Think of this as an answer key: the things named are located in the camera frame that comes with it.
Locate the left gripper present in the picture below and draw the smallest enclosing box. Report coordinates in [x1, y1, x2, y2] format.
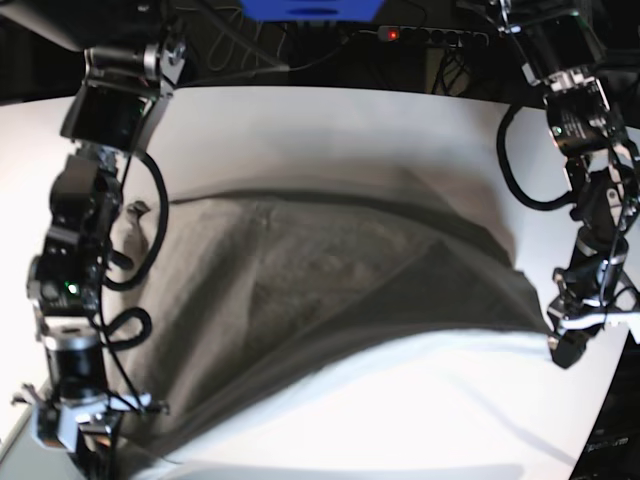
[547, 268, 639, 369]

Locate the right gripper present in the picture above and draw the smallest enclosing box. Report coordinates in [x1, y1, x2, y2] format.
[11, 384, 168, 479]

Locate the light grey t-shirt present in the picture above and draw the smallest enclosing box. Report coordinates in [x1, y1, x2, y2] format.
[97, 167, 624, 480]

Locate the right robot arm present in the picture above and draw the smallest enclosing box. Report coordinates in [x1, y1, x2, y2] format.
[1, 1, 186, 479]

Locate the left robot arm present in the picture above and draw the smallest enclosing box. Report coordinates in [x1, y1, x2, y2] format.
[464, 1, 639, 369]

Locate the black power strip red light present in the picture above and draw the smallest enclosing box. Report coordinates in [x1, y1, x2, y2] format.
[377, 25, 490, 49]

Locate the blue box at top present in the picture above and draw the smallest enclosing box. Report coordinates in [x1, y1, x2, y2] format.
[241, 0, 384, 22]

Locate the thin looped cable background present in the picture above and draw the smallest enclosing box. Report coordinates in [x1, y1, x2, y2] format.
[207, 22, 314, 77]

